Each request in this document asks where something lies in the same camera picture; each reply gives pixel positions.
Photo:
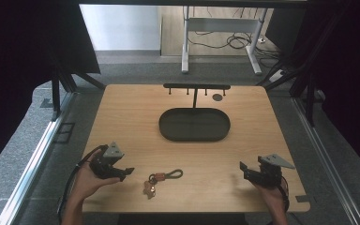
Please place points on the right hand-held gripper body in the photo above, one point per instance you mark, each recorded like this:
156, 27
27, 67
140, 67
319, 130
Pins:
270, 172

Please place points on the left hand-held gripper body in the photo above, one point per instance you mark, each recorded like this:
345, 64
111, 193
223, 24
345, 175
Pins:
106, 162

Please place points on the person's right hand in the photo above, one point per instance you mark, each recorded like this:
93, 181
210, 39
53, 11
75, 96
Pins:
272, 197

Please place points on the person's left hand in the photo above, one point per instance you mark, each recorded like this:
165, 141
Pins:
89, 184

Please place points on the grey tape piece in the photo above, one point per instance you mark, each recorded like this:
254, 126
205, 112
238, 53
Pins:
302, 198

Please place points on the black key stand with tray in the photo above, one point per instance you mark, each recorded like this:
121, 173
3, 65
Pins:
194, 124

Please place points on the white power strip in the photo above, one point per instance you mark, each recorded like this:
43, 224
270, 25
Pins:
277, 76

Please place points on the aluminium frame rail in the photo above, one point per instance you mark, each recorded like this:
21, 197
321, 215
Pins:
325, 162
28, 175

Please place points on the black metal frame strut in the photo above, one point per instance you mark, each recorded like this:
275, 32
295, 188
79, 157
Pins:
309, 93
55, 93

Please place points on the white metal desk frame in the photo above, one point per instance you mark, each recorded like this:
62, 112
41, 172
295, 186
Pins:
222, 25

